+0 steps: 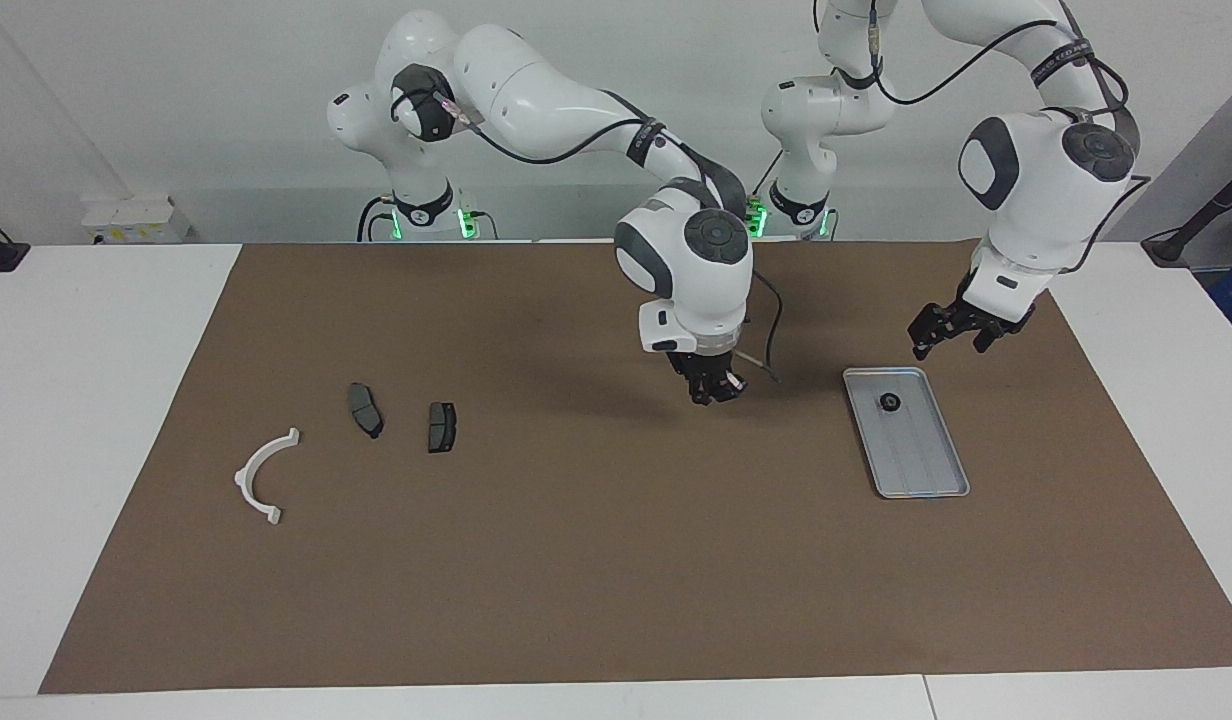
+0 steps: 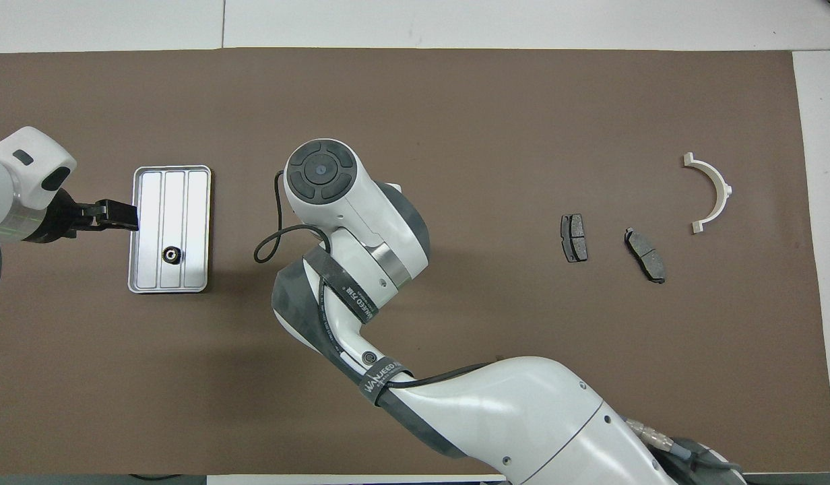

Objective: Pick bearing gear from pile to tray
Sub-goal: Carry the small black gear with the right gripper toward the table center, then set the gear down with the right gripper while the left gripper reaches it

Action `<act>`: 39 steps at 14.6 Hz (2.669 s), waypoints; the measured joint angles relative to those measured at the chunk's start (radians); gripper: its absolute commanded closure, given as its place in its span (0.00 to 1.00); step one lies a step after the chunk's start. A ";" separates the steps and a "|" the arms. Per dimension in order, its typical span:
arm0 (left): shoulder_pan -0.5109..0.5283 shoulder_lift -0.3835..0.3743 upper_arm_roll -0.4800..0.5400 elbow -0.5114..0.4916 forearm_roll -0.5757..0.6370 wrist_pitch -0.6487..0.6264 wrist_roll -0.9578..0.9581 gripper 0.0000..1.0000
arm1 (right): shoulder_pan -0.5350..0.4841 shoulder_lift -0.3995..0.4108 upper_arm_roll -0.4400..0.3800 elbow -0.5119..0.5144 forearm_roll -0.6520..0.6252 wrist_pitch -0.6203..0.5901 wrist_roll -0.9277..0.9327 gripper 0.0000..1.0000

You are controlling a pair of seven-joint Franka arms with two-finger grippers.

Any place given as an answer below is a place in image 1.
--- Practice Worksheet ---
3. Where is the black left base cable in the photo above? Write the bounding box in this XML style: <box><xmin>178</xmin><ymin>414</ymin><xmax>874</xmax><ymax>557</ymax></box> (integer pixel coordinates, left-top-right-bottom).
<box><xmin>746</xmin><ymin>150</ymin><xmax>787</xmax><ymax>216</ymax></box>

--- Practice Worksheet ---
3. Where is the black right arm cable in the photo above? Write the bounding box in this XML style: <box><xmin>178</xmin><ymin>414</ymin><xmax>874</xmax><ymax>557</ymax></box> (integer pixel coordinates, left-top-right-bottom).
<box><xmin>391</xmin><ymin>88</ymin><xmax>783</xmax><ymax>386</ymax></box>

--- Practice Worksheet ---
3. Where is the dark grey curved brake pad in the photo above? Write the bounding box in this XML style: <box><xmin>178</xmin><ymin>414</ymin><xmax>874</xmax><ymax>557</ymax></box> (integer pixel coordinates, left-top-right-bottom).
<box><xmin>347</xmin><ymin>383</ymin><xmax>385</xmax><ymax>440</ymax></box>

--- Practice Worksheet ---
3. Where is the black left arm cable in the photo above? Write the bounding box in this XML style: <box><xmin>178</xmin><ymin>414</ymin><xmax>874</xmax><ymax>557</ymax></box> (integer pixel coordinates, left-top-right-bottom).
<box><xmin>864</xmin><ymin>0</ymin><xmax>1152</xmax><ymax>273</ymax></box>

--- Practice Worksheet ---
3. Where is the silver metal tray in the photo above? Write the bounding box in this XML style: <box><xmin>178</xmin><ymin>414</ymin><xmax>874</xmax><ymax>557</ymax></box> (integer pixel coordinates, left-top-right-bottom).
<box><xmin>842</xmin><ymin>367</ymin><xmax>971</xmax><ymax>500</ymax></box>

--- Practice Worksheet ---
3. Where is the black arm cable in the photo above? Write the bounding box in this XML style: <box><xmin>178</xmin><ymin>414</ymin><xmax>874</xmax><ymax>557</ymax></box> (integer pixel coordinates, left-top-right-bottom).
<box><xmin>391</xmin><ymin>88</ymin><xmax>783</xmax><ymax>386</ymax></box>
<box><xmin>864</xmin><ymin>0</ymin><xmax>1152</xmax><ymax>273</ymax></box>

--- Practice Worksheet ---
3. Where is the black base cable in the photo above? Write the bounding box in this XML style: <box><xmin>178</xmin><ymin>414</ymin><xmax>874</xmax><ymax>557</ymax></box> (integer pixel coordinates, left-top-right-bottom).
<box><xmin>356</xmin><ymin>195</ymin><xmax>393</xmax><ymax>243</ymax></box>
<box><xmin>746</xmin><ymin>150</ymin><xmax>787</xmax><ymax>216</ymax></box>

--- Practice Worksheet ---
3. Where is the black table clamp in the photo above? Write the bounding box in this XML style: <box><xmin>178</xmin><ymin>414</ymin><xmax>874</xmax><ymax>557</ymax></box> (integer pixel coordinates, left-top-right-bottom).
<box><xmin>0</xmin><ymin>210</ymin><xmax>30</xmax><ymax>273</ymax></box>

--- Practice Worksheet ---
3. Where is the brown table mat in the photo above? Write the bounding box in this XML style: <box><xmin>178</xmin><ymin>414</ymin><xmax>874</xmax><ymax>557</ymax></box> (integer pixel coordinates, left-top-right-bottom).
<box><xmin>38</xmin><ymin>238</ymin><xmax>1232</xmax><ymax>695</ymax></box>

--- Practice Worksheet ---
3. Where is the white curved plastic bracket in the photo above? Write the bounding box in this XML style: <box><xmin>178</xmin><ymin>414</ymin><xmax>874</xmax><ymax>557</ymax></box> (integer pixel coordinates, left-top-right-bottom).
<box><xmin>234</xmin><ymin>428</ymin><xmax>302</xmax><ymax>527</ymax></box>

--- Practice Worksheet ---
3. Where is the white wall socket box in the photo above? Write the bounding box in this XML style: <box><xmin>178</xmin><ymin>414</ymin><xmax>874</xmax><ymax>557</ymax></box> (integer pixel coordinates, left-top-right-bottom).
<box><xmin>81</xmin><ymin>195</ymin><xmax>192</xmax><ymax>246</ymax></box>

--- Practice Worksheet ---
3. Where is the black right base cable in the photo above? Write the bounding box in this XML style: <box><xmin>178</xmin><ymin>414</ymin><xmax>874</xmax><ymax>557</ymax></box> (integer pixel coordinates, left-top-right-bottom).
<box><xmin>356</xmin><ymin>195</ymin><xmax>393</xmax><ymax>243</ymax></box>

